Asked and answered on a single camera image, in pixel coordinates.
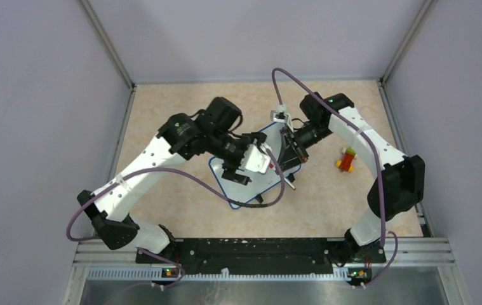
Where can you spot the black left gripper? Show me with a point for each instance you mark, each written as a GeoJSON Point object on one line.
{"type": "Point", "coordinates": [229, 168]}

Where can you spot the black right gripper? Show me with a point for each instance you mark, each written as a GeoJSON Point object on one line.
{"type": "Point", "coordinates": [290, 155]}

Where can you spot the blue framed whiteboard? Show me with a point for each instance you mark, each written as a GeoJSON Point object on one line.
{"type": "Point", "coordinates": [260, 183]}

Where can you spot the white marker pen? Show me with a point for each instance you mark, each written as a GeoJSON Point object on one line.
{"type": "Point", "coordinates": [286, 179]}

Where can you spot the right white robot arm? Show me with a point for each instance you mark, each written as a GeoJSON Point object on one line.
{"type": "Point", "coordinates": [399, 179]}

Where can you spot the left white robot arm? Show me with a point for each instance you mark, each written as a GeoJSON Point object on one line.
{"type": "Point", "coordinates": [181, 138]}

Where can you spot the black whiteboard foot clip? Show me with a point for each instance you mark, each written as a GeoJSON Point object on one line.
{"type": "Point", "coordinates": [291, 177]}
{"type": "Point", "coordinates": [259, 198]}

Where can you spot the colourful toy block figure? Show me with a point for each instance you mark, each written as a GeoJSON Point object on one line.
{"type": "Point", "coordinates": [345, 163]}

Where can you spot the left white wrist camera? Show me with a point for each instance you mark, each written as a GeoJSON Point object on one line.
{"type": "Point", "coordinates": [256, 158]}

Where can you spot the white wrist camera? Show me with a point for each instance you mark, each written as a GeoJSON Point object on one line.
{"type": "Point", "coordinates": [281, 115]}
{"type": "Point", "coordinates": [256, 158]}

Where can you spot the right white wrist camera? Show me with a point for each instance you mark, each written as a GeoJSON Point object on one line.
{"type": "Point", "coordinates": [281, 115]}

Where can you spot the aluminium frame rail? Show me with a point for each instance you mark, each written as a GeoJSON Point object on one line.
{"type": "Point", "coordinates": [406, 254]}

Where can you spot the white slotted cable duct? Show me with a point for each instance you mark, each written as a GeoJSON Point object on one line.
{"type": "Point", "coordinates": [159, 274]}

